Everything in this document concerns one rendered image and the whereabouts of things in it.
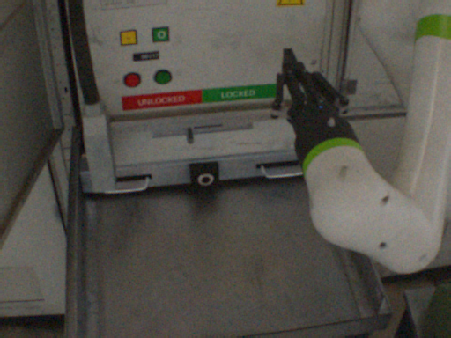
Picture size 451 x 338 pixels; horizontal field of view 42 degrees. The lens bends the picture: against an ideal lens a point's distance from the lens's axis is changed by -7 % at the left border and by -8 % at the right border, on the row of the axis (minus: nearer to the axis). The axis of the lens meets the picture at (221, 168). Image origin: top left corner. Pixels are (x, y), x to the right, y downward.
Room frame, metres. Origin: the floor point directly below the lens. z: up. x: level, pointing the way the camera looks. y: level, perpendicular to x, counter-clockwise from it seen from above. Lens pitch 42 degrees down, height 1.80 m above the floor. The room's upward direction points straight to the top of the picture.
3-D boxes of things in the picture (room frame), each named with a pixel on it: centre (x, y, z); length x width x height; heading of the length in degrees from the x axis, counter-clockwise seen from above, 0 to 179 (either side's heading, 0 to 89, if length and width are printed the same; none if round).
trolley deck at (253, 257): (0.95, 0.03, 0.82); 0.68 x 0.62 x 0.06; 8
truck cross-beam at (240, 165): (1.04, 0.04, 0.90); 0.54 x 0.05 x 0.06; 98
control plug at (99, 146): (0.92, 0.24, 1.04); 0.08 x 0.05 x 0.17; 8
